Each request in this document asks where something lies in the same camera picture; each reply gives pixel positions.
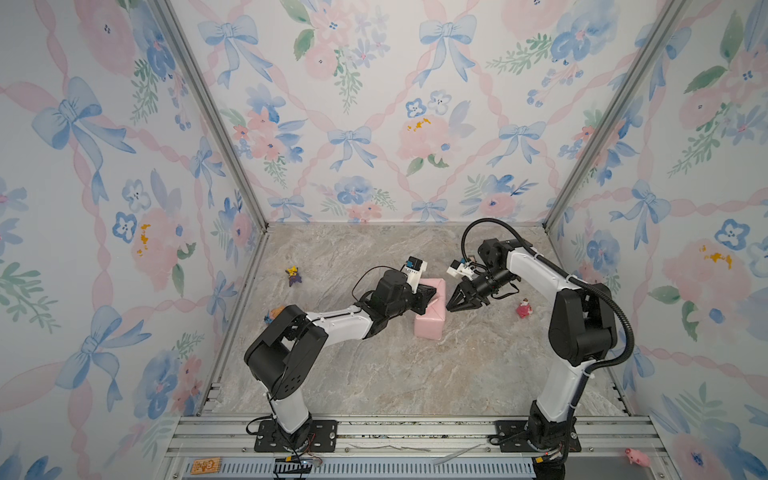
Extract black corrugated cable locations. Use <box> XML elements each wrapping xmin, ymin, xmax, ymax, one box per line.
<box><xmin>460</xmin><ymin>217</ymin><xmax>636</xmax><ymax>373</ymax></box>

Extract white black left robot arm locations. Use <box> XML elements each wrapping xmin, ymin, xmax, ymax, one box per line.
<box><xmin>244</xmin><ymin>267</ymin><xmax>437</xmax><ymax>435</ymax></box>

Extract orange blue toy figure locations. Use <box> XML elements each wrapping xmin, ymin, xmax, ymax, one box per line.
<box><xmin>264</xmin><ymin>306</ymin><xmax>285</xmax><ymax>325</ymax></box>

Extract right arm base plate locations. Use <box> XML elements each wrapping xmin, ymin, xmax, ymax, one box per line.
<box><xmin>487</xmin><ymin>420</ymin><xmax>582</xmax><ymax>454</ymax></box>

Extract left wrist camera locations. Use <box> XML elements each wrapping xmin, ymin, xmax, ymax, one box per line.
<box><xmin>402</xmin><ymin>256</ymin><xmax>428</xmax><ymax>293</ymax></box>

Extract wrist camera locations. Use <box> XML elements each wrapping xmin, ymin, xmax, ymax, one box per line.
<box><xmin>402</xmin><ymin>256</ymin><xmax>428</xmax><ymax>293</ymax></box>
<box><xmin>447</xmin><ymin>239</ymin><xmax>508</xmax><ymax>280</ymax></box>

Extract small red pink toy figure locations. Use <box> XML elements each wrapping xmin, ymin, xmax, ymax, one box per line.
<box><xmin>516</xmin><ymin>298</ymin><xmax>533</xmax><ymax>319</ymax></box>

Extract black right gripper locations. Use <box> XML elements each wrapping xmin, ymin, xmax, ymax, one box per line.
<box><xmin>445</xmin><ymin>270</ymin><xmax>515</xmax><ymax>311</ymax></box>

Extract aluminium front rail frame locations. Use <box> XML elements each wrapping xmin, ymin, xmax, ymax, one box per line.
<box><xmin>154</xmin><ymin>414</ymin><xmax>681</xmax><ymax>479</ymax></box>

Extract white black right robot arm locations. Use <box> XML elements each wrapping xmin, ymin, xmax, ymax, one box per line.
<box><xmin>447</xmin><ymin>239</ymin><xmax>618</xmax><ymax>451</ymax></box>

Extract pink pig toy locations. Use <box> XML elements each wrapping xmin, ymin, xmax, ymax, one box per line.
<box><xmin>625</xmin><ymin>448</ymin><xmax>651</xmax><ymax>468</ymax></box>

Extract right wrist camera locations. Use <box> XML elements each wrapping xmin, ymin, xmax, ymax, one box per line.
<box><xmin>447</xmin><ymin>239</ymin><xmax>508</xmax><ymax>280</ymax></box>

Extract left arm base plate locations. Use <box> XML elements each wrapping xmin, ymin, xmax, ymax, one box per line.
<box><xmin>246</xmin><ymin>418</ymin><xmax>338</xmax><ymax>454</ymax></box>

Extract orange tag label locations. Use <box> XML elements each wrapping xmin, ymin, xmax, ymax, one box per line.
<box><xmin>189</xmin><ymin>457</ymin><xmax>222</xmax><ymax>475</ymax></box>

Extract purple yellow toy figure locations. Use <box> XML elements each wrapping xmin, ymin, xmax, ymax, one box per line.
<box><xmin>285</xmin><ymin>266</ymin><xmax>302</xmax><ymax>287</ymax></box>

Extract purple pink wrapping paper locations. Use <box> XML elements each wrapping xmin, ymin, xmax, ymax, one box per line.
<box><xmin>413</xmin><ymin>278</ymin><xmax>447</xmax><ymax>340</ymax></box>

